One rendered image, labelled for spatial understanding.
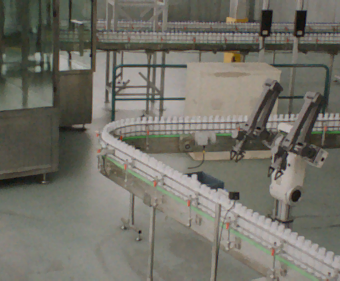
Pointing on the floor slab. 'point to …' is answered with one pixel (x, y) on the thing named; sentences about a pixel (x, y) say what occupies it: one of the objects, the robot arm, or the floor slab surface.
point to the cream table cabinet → (226, 96)
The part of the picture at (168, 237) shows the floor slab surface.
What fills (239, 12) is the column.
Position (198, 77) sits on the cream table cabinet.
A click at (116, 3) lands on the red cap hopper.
